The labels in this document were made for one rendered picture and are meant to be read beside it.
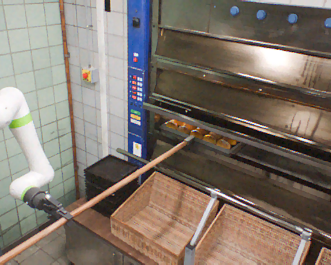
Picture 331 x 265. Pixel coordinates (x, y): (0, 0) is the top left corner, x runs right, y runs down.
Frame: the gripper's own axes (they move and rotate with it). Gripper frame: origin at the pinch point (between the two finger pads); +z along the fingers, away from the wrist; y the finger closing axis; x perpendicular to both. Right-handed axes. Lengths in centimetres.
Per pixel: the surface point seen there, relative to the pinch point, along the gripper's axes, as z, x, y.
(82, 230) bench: -48, -46, 68
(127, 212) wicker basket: -25, -67, 53
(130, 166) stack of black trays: -39, -86, 30
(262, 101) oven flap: 44, -104, -39
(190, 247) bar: 42, -43, 24
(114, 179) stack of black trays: -36, -67, 30
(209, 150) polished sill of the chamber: 16, -102, 2
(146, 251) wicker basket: 6, -52, 58
